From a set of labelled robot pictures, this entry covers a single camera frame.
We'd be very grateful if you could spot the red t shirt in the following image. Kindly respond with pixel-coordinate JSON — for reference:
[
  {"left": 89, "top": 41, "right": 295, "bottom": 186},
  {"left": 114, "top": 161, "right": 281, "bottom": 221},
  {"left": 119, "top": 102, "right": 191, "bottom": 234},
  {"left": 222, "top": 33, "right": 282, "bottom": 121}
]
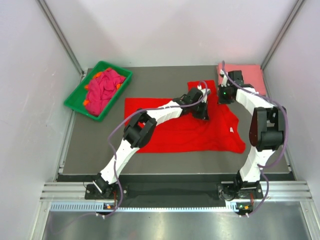
[{"left": 139, "top": 80, "right": 246, "bottom": 154}]

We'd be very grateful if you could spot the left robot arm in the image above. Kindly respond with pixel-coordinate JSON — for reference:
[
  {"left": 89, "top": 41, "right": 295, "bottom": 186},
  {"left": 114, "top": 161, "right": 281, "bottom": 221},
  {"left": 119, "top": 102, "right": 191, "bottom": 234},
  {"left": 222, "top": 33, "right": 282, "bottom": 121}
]
[{"left": 92, "top": 85, "right": 211, "bottom": 199}]

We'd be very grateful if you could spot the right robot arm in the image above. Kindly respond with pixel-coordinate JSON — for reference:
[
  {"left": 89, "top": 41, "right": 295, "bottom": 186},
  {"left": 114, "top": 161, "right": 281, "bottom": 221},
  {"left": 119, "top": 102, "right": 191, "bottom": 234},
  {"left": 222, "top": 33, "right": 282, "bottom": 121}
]
[{"left": 218, "top": 84, "right": 285, "bottom": 201}]

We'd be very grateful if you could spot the folded pink t shirt stack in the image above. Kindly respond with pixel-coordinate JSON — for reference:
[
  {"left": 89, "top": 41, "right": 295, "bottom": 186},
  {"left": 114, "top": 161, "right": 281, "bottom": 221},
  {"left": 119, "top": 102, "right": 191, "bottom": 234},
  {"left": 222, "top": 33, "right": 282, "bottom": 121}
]
[{"left": 224, "top": 63, "right": 267, "bottom": 96}]

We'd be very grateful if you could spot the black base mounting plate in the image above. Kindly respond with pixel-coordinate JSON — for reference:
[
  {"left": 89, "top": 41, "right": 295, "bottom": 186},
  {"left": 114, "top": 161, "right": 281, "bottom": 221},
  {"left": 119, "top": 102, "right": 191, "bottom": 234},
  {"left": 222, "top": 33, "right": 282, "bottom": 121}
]
[{"left": 84, "top": 182, "right": 263, "bottom": 201}]

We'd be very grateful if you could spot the magenta t shirt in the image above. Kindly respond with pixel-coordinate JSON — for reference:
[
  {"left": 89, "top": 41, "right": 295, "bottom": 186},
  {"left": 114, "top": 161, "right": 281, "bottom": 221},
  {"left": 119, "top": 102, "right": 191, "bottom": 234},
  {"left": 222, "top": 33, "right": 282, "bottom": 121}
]
[{"left": 84, "top": 67, "right": 127, "bottom": 117}]

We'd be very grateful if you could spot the green plastic bin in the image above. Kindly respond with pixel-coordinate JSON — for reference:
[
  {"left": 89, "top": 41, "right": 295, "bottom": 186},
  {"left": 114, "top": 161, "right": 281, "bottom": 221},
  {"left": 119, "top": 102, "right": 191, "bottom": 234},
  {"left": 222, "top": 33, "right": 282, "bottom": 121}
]
[{"left": 64, "top": 61, "right": 133, "bottom": 122}]

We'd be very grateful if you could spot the right corner aluminium post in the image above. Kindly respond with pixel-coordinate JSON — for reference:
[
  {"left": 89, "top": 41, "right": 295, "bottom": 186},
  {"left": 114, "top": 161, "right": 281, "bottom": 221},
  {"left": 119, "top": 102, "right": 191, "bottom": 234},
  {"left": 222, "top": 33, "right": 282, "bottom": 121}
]
[{"left": 260, "top": 0, "right": 307, "bottom": 70}]

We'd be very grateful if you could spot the corner aluminium post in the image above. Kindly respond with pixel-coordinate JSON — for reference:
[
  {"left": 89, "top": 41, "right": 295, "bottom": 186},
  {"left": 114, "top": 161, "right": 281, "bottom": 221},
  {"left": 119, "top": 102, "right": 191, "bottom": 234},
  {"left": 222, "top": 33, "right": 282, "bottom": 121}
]
[
  {"left": 260, "top": 0, "right": 307, "bottom": 70},
  {"left": 36, "top": 0, "right": 85, "bottom": 76}
]

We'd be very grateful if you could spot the grey slotted cable duct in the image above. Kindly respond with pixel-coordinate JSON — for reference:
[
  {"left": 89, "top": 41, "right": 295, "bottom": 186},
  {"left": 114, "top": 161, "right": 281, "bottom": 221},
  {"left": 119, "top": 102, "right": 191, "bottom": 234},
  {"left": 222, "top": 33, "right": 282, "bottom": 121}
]
[{"left": 50, "top": 201, "right": 239, "bottom": 213}]

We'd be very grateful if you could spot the left corner aluminium post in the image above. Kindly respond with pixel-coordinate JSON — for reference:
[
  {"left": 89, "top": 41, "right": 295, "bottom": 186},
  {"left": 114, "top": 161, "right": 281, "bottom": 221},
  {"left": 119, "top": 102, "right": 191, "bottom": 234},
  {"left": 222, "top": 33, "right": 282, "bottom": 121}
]
[{"left": 36, "top": 0, "right": 85, "bottom": 76}]

